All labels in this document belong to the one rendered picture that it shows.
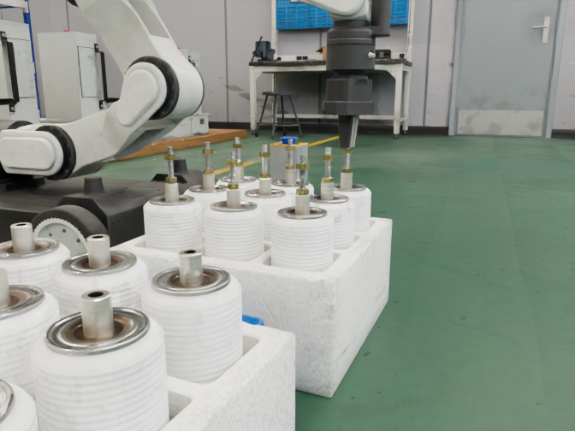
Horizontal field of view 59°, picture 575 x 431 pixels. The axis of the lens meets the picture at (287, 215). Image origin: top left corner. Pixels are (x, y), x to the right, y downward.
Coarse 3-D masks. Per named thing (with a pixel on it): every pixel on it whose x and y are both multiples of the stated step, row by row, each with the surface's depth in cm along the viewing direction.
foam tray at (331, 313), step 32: (384, 224) 99; (160, 256) 80; (352, 256) 80; (384, 256) 100; (256, 288) 74; (288, 288) 72; (320, 288) 70; (352, 288) 78; (384, 288) 103; (288, 320) 73; (320, 320) 71; (352, 320) 80; (320, 352) 72; (352, 352) 82; (320, 384) 73
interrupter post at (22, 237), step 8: (16, 224) 58; (24, 224) 59; (16, 232) 57; (24, 232) 58; (32, 232) 59; (16, 240) 58; (24, 240) 58; (32, 240) 59; (16, 248) 58; (24, 248) 58; (32, 248) 59
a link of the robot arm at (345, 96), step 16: (336, 48) 89; (352, 48) 88; (368, 48) 89; (336, 64) 90; (352, 64) 89; (368, 64) 89; (336, 80) 90; (352, 80) 90; (368, 80) 93; (336, 96) 91; (352, 96) 90; (368, 96) 94; (336, 112) 90; (352, 112) 91; (368, 112) 95
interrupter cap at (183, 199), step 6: (156, 198) 87; (162, 198) 87; (180, 198) 87; (186, 198) 87; (192, 198) 86; (156, 204) 83; (162, 204) 82; (168, 204) 82; (174, 204) 82; (180, 204) 83
